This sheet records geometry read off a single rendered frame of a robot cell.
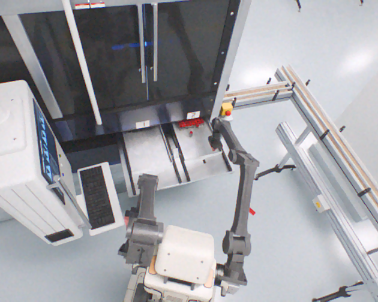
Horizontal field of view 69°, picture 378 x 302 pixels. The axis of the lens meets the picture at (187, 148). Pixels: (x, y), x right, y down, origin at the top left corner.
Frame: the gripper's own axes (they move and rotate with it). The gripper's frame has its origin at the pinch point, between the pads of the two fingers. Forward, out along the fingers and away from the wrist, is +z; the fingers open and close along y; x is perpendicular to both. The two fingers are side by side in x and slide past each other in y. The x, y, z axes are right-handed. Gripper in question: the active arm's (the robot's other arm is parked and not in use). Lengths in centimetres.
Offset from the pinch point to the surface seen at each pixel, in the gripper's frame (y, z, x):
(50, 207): -35, -33, 90
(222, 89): 21.0, -31.6, -9.3
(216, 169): -10.9, 6.4, 1.1
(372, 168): -21, 45, -143
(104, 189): -5, 10, 73
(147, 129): 29.6, 1.0, 37.6
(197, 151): 4.5, 4.3, 9.3
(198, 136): 16.4, 3.0, 4.5
